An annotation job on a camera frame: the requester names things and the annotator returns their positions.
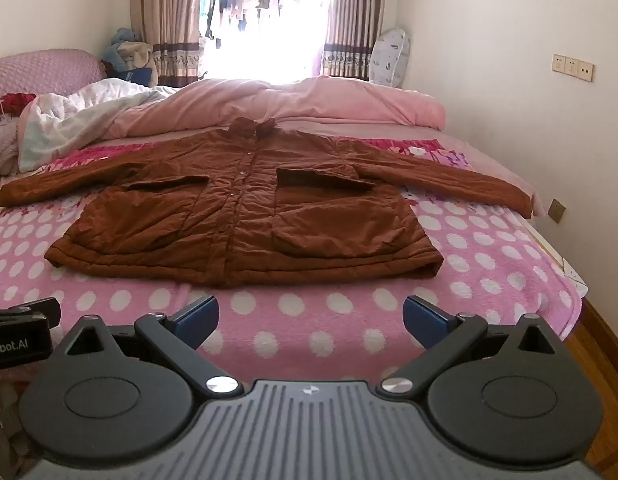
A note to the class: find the beige plush cloth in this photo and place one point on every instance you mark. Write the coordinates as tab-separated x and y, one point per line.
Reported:
139	55

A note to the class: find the pink quilted headboard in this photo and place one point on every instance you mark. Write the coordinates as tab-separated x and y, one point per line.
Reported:
39	72

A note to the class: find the red knitted cloth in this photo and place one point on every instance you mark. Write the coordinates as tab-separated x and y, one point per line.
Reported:
11	105

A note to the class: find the striped beige curtain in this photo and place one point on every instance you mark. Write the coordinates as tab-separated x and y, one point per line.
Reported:
359	15
164	15

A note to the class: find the brass wall plate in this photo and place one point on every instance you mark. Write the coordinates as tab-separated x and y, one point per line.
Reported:
556	210

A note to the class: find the white quilt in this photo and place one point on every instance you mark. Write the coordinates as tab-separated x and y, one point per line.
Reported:
79	120

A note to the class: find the dark blue bag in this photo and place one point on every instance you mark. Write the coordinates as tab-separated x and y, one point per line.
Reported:
139	76

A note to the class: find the pile of clothes in corner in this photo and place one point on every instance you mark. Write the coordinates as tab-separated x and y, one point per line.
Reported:
118	45

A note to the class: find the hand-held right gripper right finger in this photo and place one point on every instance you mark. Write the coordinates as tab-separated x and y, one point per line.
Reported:
426	322

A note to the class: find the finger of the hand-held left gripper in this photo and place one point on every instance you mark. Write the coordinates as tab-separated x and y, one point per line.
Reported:
36	311

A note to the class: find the white patterned pillow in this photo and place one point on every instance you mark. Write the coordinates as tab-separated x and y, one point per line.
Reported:
391	57

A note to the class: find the white wall socket panel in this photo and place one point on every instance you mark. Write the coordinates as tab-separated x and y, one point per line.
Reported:
573	66

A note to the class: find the row of hanging clothes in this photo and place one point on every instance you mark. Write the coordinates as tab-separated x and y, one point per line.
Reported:
249	5

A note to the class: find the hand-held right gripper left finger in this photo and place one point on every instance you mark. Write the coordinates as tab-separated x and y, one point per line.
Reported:
196	322

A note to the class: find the pink quilt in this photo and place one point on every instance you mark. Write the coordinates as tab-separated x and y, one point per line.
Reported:
314	102

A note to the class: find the pink dotted floral blanket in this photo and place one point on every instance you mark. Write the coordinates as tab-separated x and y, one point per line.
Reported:
339	305

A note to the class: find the brown padded jacket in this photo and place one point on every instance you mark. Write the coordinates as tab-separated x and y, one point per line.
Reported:
239	210

